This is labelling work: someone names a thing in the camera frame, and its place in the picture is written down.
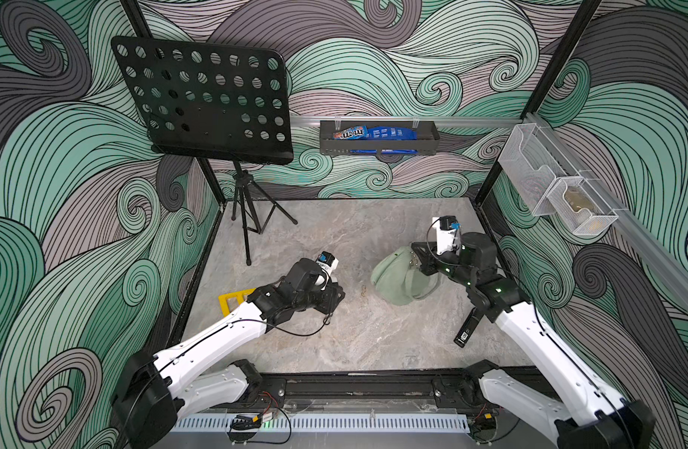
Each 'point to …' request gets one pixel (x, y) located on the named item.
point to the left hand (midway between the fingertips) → (339, 289)
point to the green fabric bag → (399, 279)
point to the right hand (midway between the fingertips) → (417, 244)
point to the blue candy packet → (383, 133)
